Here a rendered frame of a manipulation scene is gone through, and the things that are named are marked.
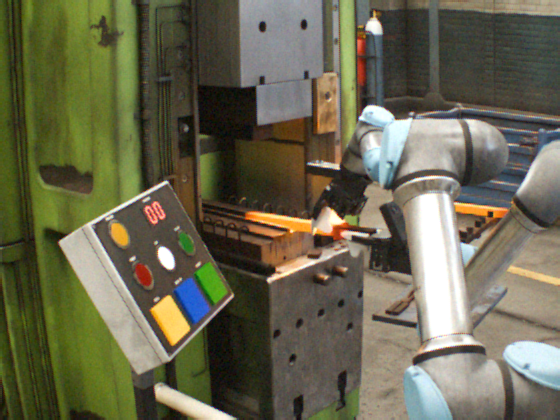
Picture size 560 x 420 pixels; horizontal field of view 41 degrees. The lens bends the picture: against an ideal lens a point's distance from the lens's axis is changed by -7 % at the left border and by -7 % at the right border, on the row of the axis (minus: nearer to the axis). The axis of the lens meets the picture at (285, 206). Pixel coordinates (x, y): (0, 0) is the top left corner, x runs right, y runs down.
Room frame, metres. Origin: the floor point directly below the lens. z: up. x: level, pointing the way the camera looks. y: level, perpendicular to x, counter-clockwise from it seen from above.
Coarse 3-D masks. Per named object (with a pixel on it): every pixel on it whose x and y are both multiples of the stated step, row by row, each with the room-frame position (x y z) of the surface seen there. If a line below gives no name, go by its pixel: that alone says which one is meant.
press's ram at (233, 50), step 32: (224, 0) 1.84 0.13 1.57; (256, 0) 1.85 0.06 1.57; (288, 0) 1.94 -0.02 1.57; (320, 0) 2.03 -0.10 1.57; (224, 32) 1.85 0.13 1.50; (256, 32) 1.85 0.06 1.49; (288, 32) 1.93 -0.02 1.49; (320, 32) 2.03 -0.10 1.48; (224, 64) 1.85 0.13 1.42; (256, 64) 1.85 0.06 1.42; (288, 64) 1.93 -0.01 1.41; (320, 64) 2.02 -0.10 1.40
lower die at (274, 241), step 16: (240, 208) 2.15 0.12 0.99; (208, 224) 2.04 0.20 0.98; (224, 224) 2.00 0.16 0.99; (240, 224) 2.00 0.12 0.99; (256, 224) 1.99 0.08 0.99; (272, 224) 1.96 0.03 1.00; (208, 240) 1.97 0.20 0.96; (224, 240) 1.93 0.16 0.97; (256, 240) 1.89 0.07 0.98; (272, 240) 1.88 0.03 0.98; (288, 240) 1.92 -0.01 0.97; (304, 240) 1.97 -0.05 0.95; (256, 256) 1.86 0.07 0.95; (272, 256) 1.88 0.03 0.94; (288, 256) 1.92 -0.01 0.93
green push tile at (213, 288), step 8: (208, 264) 1.53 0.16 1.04; (200, 272) 1.49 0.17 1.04; (208, 272) 1.52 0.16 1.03; (200, 280) 1.47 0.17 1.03; (208, 280) 1.50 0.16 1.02; (216, 280) 1.52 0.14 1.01; (208, 288) 1.48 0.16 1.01; (216, 288) 1.51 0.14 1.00; (224, 288) 1.53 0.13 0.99; (208, 296) 1.47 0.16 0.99; (216, 296) 1.49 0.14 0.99
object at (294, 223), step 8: (248, 216) 2.03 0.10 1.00; (256, 216) 2.01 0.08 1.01; (264, 216) 1.99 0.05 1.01; (272, 216) 1.99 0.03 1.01; (280, 216) 1.98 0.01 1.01; (280, 224) 1.95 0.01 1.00; (288, 224) 1.93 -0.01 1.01; (296, 224) 1.92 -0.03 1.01; (304, 224) 1.90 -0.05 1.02; (344, 224) 1.84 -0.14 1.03; (320, 232) 1.86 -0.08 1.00; (336, 232) 1.82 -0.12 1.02; (360, 232) 1.78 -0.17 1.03; (368, 232) 1.77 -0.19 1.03; (336, 240) 1.82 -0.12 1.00
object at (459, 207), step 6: (456, 204) 2.31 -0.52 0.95; (462, 204) 2.31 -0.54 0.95; (468, 204) 2.31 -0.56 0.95; (456, 210) 2.31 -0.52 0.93; (462, 210) 2.30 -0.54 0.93; (468, 210) 2.29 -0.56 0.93; (474, 210) 2.28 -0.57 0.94; (480, 210) 2.27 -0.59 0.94; (486, 210) 2.26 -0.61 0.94; (492, 210) 2.25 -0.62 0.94; (498, 210) 2.24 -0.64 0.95; (504, 210) 2.23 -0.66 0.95; (498, 216) 2.23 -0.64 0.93
